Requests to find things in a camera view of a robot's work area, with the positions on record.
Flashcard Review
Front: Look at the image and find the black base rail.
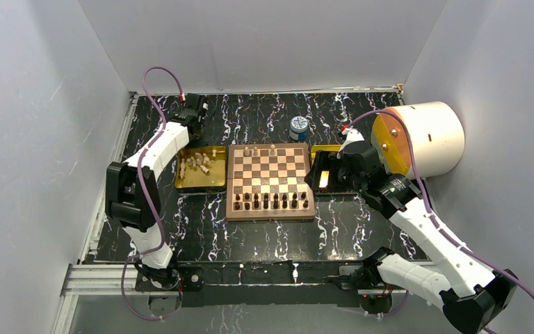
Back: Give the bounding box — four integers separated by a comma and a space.
133, 260, 411, 319

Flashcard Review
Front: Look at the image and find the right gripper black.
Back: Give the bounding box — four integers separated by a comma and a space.
303, 150, 366, 194

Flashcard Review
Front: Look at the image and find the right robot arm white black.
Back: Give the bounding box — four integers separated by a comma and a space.
305, 129, 517, 333

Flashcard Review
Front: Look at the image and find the blue white small jar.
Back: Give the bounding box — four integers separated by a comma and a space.
289, 116, 309, 142

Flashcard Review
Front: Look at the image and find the gold tin tray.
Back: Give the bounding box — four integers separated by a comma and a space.
175, 145, 227, 195
311, 144, 341, 160

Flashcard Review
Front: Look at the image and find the wooden chess board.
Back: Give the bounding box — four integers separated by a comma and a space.
226, 143, 316, 222

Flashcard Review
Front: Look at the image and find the purple cable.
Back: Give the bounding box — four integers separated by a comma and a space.
120, 66, 186, 321
343, 109, 534, 334

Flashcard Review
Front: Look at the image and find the right gold tin tray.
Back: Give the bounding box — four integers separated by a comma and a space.
311, 144, 341, 160

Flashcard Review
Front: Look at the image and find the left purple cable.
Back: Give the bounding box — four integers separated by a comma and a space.
120, 66, 186, 321

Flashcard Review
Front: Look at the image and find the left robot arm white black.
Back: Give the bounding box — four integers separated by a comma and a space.
105, 93, 209, 289

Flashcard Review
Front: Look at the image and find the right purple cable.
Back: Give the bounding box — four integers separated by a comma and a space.
343, 109, 534, 334

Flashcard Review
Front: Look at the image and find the white cylinder orange lid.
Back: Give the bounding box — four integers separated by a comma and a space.
371, 102, 465, 180

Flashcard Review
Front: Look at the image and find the left gold tin tray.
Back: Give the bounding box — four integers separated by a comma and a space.
175, 145, 227, 195

